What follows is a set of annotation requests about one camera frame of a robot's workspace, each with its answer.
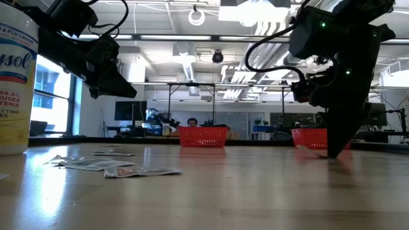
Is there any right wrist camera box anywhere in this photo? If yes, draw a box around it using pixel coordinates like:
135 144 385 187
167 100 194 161
289 78 321 104

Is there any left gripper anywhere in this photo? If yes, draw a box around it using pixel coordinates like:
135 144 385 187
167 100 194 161
63 34 138 99

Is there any black gantry frame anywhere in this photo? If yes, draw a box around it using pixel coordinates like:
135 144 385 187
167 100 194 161
167 82 295 128

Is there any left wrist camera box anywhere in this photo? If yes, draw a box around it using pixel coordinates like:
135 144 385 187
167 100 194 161
91 33 121 70

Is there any black dome camera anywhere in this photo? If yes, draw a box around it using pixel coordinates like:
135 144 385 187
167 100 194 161
212 50 225 65

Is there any black right camera cable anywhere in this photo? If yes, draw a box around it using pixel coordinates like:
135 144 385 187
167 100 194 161
244 24 304 81

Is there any yellow Lysol wipes canister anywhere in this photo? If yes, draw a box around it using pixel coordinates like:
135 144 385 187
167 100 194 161
0 2 40 157

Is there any black camera cable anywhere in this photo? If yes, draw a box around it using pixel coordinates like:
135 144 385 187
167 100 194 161
81 0 130 36
244 24 304 81

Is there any black left camera cable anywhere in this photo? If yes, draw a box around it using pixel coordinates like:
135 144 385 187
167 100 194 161
81 0 130 36

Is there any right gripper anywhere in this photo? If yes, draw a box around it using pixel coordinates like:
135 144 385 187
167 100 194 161
314 54 376 158

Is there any black monitor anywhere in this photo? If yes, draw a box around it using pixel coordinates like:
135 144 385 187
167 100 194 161
114 100 148 122

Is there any red plastic basket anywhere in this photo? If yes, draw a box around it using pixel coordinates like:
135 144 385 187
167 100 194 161
289 128 352 150
178 126 230 148

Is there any dark laptop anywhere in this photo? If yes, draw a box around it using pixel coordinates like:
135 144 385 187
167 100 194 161
29 120 49 137

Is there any grey chair back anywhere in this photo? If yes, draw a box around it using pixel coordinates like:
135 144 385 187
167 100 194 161
269 130 294 142

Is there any long ceiling light bar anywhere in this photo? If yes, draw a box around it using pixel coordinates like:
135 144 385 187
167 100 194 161
76 33 409 45

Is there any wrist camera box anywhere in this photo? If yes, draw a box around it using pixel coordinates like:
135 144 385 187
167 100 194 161
91 33 121 70
289 78 321 104

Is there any blue bin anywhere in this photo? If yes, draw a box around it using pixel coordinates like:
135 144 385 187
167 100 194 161
252 125 276 133

